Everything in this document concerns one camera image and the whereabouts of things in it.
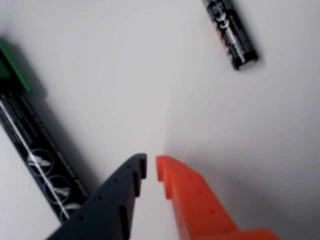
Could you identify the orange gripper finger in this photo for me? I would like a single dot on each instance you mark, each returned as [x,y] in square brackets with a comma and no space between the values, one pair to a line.
[195,200]

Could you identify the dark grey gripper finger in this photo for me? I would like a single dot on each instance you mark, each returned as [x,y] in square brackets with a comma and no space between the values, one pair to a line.
[105,205]

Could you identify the green capped black marker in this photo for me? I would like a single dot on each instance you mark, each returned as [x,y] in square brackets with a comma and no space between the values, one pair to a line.
[30,140]

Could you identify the black cylindrical battery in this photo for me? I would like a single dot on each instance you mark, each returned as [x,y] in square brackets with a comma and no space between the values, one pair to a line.
[232,32]

